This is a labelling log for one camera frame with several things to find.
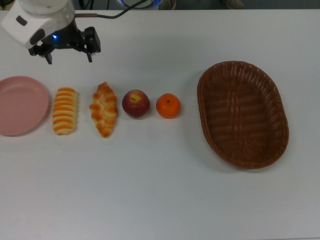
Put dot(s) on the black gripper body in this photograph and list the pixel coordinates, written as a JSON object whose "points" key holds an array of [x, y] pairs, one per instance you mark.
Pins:
{"points": [[67, 37]]}

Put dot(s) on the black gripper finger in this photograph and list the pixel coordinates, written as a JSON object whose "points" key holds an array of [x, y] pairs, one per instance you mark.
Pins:
{"points": [[92, 40], [40, 50]]}

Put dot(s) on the striped toy bread roll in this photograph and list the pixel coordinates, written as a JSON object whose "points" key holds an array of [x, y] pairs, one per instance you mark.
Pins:
{"points": [[64, 111]]}

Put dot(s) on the braided toy bread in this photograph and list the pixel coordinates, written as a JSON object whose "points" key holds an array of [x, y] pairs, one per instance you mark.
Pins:
{"points": [[104, 110]]}

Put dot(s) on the red toy apple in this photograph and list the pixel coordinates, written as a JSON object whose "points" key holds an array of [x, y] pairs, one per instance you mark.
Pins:
{"points": [[135, 104]]}

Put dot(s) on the toy orange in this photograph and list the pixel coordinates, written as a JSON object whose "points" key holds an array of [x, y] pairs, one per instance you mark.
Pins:
{"points": [[168, 106]]}

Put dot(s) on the blue lit robot base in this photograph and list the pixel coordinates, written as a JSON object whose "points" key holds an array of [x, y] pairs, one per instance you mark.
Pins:
{"points": [[140, 4]]}

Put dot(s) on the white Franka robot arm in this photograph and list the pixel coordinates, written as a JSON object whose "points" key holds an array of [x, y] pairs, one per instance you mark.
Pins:
{"points": [[27, 17]]}

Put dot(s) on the pink plate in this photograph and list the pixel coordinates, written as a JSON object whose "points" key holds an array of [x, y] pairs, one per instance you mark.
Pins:
{"points": [[21, 106]]}

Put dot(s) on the brown woven basket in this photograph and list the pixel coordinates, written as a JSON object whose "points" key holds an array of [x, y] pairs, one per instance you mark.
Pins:
{"points": [[242, 115]]}

